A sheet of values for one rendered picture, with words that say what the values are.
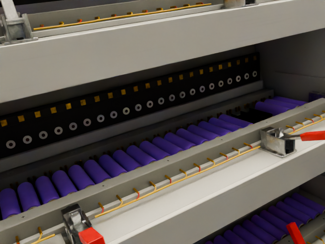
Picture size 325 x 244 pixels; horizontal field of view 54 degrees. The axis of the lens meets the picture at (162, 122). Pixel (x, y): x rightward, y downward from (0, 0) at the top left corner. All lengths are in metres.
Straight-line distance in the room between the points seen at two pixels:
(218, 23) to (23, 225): 0.29
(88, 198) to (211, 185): 0.14
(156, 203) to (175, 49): 0.17
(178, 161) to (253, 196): 0.10
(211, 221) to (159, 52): 0.19
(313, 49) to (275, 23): 0.17
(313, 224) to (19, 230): 0.43
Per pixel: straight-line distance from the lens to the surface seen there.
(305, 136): 0.40
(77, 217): 0.31
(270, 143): 0.44
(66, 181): 0.39
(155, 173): 0.37
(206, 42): 0.37
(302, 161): 0.45
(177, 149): 0.41
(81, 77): 0.31
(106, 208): 0.35
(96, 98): 0.46
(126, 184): 0.36
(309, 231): 0.57
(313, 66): 0.61
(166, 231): 0.33
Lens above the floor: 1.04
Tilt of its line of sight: 4 degrees down
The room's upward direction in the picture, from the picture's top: 16 degrees counter-clockwise
